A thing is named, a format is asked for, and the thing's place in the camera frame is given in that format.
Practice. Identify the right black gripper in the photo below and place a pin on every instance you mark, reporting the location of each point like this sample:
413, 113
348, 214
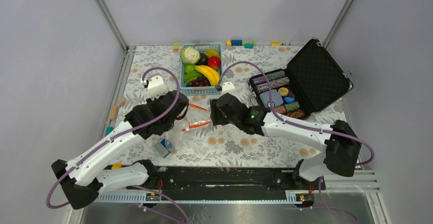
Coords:
216, 113

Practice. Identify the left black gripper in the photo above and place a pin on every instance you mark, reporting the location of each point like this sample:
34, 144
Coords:
153, 102

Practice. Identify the clear zip top bag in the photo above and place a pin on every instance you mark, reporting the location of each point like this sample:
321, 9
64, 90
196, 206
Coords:
182, 131

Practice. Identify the light blue plastic basket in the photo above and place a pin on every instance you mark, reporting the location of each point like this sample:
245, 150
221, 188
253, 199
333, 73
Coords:
209, 90

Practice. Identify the yellow banana bunch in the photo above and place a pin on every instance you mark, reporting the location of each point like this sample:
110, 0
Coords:
211, 74

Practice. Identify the red apple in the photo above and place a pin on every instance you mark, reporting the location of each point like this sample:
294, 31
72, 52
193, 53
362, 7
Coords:
214, 62

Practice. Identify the green white cabbage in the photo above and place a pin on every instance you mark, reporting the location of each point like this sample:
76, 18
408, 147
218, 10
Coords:
190, 55

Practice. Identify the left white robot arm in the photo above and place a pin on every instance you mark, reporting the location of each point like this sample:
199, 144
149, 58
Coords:
87, 176

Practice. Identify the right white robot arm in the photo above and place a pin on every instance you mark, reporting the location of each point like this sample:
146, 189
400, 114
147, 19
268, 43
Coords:
337, 143

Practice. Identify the floral table mat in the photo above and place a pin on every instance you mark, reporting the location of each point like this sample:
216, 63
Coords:
214, 146

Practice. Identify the dark purple grapes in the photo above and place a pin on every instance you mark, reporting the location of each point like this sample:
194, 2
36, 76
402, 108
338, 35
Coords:
198, 82

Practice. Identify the blue grey block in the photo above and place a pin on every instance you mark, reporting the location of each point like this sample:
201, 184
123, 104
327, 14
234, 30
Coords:
166, 148

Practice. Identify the wooden block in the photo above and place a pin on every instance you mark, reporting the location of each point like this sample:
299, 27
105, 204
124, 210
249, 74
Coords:
113, 112

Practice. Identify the green star fruit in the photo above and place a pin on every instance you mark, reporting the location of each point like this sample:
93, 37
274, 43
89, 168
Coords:
190, 76

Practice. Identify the teal block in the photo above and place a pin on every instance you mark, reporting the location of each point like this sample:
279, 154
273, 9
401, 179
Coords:
109, 129

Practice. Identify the green pepper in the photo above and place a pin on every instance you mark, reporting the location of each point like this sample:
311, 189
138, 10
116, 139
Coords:
188, 68

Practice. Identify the dark purple eggplant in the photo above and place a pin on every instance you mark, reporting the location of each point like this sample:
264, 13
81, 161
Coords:
202, 60

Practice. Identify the yellow mango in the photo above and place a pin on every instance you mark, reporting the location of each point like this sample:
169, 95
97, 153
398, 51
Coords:
212, 53

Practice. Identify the blue yellow toy bricks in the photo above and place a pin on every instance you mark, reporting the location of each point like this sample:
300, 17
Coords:
239, 42

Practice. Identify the black poker chip case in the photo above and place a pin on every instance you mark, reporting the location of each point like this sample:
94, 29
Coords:
309, 83

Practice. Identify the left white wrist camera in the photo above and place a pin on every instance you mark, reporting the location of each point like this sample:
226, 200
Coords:
155, 87

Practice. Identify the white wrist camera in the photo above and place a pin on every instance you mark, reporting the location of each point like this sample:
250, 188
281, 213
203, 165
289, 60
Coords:
155, 87
226, 87

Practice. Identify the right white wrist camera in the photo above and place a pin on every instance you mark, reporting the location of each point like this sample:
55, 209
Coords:
226, 87

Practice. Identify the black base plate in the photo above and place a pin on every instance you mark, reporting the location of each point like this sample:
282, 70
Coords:
227, 183

